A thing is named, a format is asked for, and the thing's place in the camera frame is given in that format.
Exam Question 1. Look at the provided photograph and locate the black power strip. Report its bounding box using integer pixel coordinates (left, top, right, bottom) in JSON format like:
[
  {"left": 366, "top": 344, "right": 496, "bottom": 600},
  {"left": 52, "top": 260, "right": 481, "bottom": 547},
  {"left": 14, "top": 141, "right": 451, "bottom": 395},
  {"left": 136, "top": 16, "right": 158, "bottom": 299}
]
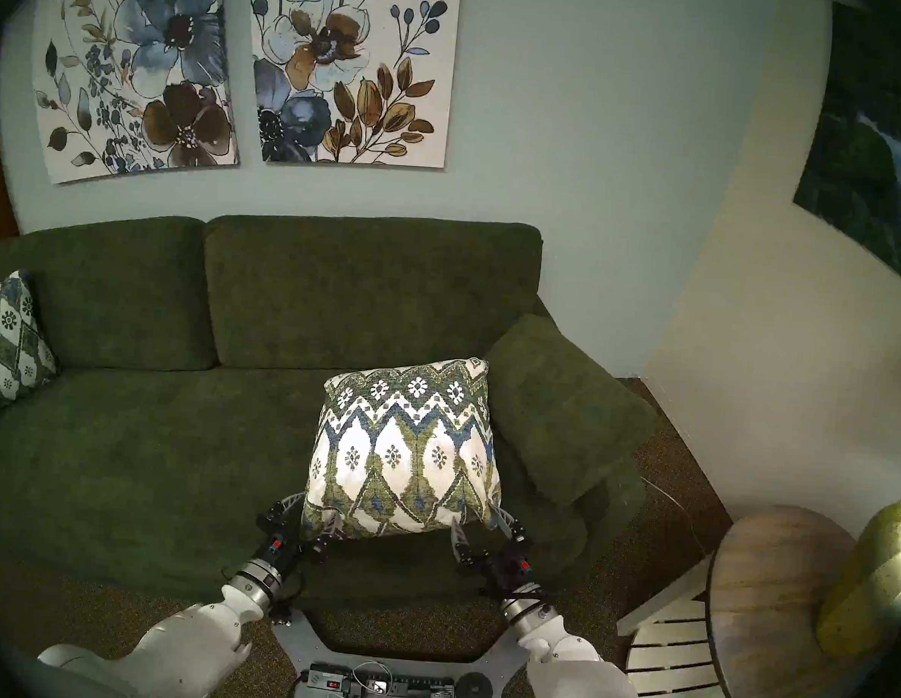
[{"left": 305, "top": 666, "right": 456, "bottom": 698}]

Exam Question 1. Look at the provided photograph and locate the brown leaf flower canvas painting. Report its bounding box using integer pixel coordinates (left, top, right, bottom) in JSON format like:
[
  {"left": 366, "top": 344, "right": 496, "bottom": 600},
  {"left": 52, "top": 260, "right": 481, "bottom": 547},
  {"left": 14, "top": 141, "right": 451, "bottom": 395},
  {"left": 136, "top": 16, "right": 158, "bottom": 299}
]
[{"left": 239, "top": 0, "right": 462, "bottom": 175}]

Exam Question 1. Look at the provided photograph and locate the thin white floor cable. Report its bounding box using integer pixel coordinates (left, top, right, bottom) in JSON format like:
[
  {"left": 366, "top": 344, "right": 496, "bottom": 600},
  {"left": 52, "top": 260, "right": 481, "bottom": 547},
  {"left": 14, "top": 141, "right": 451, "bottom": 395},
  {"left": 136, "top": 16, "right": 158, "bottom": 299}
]
[{"left": 634, "top": 475, "right": 719, "bottom": 557}]

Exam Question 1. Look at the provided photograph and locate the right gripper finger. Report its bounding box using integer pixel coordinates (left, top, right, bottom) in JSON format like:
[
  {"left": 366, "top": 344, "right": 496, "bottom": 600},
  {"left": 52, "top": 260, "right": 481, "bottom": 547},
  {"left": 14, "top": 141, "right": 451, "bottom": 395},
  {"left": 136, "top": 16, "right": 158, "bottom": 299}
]
[
  {"left": 448, "top": 518, "right": 479, "bottom": 575},
  {"left": 487, "top": 505, "right": 530, "bottom": 546}
]

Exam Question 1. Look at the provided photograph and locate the blue flower canvas painting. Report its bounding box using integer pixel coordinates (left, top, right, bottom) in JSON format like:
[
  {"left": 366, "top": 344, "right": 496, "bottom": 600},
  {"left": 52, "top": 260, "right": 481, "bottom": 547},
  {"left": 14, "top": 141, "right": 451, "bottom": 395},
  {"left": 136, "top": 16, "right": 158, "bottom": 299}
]
[{"left": 23, "top": 0, "right": 251, "bottom": 196}]

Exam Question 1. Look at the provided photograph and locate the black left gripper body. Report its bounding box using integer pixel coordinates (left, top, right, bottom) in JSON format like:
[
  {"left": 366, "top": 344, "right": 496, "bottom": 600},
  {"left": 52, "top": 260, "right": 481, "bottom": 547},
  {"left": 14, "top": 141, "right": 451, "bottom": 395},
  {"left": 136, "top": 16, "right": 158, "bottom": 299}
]
[{"left": 253, "top": 514, "right": 334, "bottom": 575}]

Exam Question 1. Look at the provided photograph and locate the green sofa armrest bolster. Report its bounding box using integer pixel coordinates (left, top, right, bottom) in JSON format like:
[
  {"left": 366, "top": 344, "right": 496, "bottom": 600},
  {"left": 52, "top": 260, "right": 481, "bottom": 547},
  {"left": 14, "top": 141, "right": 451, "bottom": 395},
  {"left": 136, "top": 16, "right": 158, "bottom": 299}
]
[{"left": 475, "top": 311, "right": 667, "bottom": 514}]

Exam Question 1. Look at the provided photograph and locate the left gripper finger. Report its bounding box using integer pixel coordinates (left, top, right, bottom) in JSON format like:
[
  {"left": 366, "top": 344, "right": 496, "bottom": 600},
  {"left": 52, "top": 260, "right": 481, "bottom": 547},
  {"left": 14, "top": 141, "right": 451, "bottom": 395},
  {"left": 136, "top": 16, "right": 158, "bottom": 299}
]
[
  {"left": 311, "top": 511, "right": 347, "bottom": 563},
  {"left": 259, "top": 489, "right": 308, "bottom": 534}
]

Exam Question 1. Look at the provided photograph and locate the white slatted wooden chair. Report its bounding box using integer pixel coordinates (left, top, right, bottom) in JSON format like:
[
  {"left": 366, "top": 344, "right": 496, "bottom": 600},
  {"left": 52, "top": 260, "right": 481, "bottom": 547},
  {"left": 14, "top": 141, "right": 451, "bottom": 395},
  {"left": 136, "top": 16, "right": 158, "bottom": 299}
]
[{"left": 612, "top": 549, "right": 767, "bottom": 698}]

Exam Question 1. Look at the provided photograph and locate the wide green sofa back cushion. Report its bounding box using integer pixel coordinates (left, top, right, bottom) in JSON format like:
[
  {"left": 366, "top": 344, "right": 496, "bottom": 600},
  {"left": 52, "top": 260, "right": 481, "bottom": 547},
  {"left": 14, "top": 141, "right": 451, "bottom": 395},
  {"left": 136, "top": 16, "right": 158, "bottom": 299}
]
[{"left": 196, "top": 204, "right": 546, "bottom": 388}]

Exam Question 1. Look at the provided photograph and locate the yellow green speckled lamp base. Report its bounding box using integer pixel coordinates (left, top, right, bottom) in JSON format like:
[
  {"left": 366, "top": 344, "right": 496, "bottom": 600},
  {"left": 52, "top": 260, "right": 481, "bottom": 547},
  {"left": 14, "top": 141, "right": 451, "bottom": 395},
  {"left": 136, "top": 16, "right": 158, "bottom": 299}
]
[{"left": 813, "top": 493, "right": 901, "bottom": 662}]

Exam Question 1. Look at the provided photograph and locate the dark green fabric sofa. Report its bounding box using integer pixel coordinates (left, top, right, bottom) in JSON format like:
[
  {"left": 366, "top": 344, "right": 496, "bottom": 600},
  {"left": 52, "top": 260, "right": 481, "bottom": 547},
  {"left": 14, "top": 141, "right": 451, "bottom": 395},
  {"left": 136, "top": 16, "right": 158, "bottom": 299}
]
[{"left": 0, "top": 192, "right": 672, "bottom": 632}]

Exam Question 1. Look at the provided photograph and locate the grey robot base frame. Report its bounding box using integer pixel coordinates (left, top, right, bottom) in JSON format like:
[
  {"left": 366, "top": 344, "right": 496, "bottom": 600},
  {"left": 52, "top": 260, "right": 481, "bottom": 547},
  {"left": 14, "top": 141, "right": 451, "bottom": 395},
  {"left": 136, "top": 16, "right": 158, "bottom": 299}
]
[{"left": 266, "top": 606, "right": 550, "bottom": 698}]

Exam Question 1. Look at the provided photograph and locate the narrow green sofa back cushion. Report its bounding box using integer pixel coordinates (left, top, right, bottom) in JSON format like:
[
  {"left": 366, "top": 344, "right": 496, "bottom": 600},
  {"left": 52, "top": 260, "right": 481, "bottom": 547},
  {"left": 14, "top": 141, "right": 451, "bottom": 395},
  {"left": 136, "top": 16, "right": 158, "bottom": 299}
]
[{"left": 0, "top": 205, "right": 228, "bottom": 379}]

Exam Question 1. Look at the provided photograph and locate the large green white patterned cushion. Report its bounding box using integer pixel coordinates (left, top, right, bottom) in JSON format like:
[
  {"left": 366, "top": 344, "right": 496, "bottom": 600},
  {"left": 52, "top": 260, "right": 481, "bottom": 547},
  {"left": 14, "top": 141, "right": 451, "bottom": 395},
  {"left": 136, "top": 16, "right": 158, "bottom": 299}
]
[{"left": 300, "top": 348, "right": 512, "bottom": 552}]

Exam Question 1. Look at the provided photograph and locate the waterfall landscape wall picture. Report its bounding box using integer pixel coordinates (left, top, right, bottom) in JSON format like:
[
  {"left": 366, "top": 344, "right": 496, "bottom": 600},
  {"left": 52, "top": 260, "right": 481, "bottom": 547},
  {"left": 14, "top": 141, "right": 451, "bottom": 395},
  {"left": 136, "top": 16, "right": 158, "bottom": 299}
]
[{"left": 786, "top": 0, "right": 901, "bottom": 309}]

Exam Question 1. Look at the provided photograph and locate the round wooden side table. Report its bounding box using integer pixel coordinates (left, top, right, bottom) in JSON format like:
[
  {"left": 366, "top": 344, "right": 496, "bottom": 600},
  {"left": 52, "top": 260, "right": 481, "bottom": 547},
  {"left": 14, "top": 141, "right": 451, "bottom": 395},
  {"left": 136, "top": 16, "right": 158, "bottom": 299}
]
[{"left": 701, "top": 500, "right": 869, "bottom": 698}]

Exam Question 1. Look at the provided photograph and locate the white coiled cable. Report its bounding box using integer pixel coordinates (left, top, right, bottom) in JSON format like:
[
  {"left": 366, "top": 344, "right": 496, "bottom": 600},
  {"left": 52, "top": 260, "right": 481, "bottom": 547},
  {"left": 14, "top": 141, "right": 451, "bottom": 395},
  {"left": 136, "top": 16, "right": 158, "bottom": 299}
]
[{"left": 348, "top": 660, "right": 396, "bottom": 698}]

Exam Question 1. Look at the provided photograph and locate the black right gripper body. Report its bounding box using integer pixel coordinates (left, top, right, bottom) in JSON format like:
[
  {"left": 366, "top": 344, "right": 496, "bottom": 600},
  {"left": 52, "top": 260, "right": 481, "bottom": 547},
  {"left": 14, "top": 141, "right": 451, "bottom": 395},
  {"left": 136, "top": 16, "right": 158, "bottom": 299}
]
[{"left": 455, "top": 536, "right": 543, "bottom": 603}]

